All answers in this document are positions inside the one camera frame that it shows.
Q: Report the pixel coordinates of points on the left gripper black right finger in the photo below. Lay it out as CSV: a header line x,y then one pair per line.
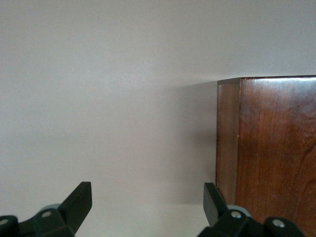
x,y
214,209

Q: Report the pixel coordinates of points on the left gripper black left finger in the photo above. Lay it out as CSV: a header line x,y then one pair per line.
x,y
74,207

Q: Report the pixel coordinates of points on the dark wooden drawer cabinet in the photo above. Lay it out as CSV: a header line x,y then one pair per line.
x,y
276,148

